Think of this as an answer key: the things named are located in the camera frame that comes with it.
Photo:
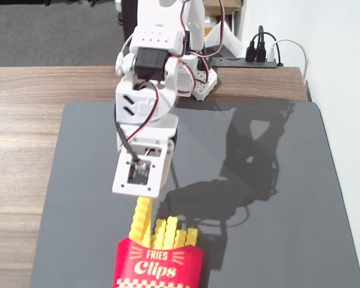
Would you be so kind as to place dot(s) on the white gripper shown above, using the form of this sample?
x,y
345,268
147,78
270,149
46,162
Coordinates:
x,y
168,159

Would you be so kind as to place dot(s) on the red fries clips box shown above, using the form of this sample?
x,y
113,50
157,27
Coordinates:
x,y
159,270

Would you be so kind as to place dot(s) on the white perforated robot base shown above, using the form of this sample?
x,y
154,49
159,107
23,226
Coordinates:
x,y
204,84

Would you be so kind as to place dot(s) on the black usb hub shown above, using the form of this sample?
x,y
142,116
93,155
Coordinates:
x,y
231,62

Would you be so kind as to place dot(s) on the black cabinet with sticker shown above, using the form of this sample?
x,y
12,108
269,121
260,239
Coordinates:
x,y
129,21

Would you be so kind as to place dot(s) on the black usb plug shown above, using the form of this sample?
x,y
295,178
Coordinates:
x,y
261,51
250,52

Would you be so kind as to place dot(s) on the brown cardboard box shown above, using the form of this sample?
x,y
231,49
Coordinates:
x,y
225,3

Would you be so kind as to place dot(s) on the grey rectangular mat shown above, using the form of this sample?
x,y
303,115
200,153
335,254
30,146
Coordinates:
x,y
258,240

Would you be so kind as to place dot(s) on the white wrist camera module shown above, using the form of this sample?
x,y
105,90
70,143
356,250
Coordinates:
x,y
120,183

